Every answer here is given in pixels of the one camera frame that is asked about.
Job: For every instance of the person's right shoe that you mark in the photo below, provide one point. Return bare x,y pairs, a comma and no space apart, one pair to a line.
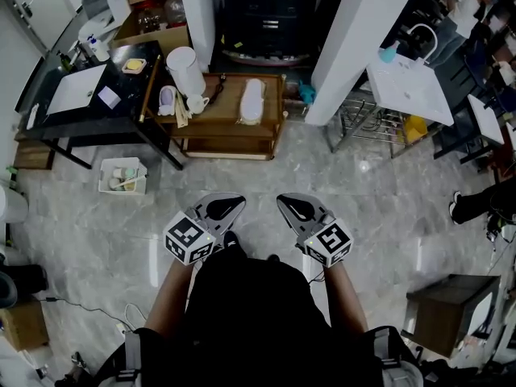
274,258

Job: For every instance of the closed cardboard box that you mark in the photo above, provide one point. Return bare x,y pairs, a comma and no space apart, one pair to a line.
24,325

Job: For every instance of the white pump bottle blue nozzle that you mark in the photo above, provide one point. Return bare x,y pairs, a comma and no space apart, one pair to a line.
100,51

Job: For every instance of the person's left forearm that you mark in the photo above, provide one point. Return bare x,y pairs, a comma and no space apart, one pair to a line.
169,296

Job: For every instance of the white square washbasin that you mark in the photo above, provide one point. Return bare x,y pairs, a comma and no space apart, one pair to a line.
407,87

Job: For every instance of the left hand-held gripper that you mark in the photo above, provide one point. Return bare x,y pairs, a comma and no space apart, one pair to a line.
187,238

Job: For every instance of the teal rubber glove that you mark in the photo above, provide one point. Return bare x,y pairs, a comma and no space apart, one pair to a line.
307,92

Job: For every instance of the teal soap dispenser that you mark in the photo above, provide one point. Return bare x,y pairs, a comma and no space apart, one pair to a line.
388,54

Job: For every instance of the beige dish with yellow soap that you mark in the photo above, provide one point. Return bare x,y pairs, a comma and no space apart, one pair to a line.
134,65

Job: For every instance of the person's left shoe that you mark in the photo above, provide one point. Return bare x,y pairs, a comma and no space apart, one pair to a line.
231,242

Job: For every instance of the person's black clothing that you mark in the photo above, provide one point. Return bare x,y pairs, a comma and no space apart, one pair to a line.
250,317

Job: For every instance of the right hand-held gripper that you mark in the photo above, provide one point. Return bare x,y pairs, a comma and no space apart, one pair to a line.
328,242

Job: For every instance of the person's right forearm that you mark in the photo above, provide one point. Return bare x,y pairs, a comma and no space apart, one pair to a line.
342,296

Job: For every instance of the green capped bottle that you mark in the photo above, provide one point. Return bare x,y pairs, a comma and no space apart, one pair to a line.
12,177

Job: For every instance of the wooden serving cart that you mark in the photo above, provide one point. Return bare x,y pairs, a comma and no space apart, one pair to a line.
225,107

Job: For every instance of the small white box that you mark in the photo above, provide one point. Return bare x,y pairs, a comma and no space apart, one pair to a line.
109,97

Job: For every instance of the white flat card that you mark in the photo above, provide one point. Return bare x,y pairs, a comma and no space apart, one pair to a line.
32,116

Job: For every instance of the small white rounded container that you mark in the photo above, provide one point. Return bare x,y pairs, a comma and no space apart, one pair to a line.
166,99

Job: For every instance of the black round bin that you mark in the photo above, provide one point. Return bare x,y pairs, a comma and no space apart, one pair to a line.
8,292

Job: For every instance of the dark brown wooden box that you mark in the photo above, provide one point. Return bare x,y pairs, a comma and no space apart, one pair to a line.
443,317

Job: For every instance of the yellow bag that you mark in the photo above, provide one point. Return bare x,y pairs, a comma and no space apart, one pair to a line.
415,129

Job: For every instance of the white mug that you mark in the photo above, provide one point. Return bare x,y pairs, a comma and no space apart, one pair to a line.
194,103

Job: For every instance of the white side table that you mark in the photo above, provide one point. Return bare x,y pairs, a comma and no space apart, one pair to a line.
485,119

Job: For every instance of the white electric kettle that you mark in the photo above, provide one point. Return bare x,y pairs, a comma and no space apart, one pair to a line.
183,69

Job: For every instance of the white storage basket with cups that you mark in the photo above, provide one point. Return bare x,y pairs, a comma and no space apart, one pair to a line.
102,176

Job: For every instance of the brown pole with brass ends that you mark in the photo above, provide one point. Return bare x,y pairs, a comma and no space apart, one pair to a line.
150,89

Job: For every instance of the dark cabinet with drawers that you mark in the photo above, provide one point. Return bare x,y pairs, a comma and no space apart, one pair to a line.
270,10

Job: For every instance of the white trash can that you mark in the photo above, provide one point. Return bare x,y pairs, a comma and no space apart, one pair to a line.
12,204

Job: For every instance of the white curved faucet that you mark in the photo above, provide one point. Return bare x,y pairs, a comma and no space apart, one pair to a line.
434,42

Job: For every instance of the large open cardboard box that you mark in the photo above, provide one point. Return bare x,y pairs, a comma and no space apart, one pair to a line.
161,38

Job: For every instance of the white oblong package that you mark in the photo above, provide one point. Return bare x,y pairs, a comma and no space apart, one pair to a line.
252,101

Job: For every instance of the person's shoe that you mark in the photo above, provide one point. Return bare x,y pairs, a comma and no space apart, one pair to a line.
274,258
231,242

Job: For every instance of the white paper sheet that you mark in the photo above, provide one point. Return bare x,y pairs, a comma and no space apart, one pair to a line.
74,91

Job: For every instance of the black counter table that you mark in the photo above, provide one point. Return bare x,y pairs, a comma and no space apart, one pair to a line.
101,117

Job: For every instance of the beige paper packet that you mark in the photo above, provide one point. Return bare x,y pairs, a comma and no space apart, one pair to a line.
181,115

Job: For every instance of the white toilet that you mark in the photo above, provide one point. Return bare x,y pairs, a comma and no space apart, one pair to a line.
94,28

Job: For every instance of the clear jar with red lid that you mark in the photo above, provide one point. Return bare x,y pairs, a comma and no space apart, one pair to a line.
150,16
175,10

